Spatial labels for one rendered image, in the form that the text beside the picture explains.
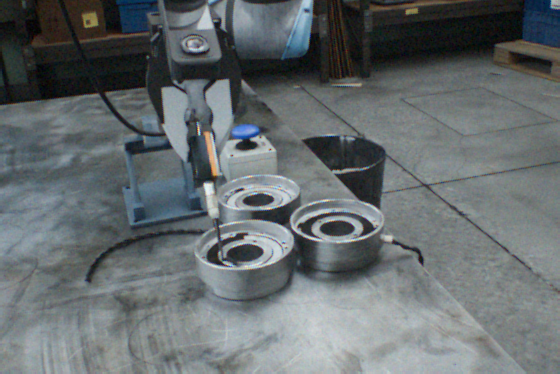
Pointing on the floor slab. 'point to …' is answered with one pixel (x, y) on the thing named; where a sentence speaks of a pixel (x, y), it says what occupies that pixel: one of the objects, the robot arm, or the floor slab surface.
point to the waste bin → (375, 162)
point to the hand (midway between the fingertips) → (201, 151)
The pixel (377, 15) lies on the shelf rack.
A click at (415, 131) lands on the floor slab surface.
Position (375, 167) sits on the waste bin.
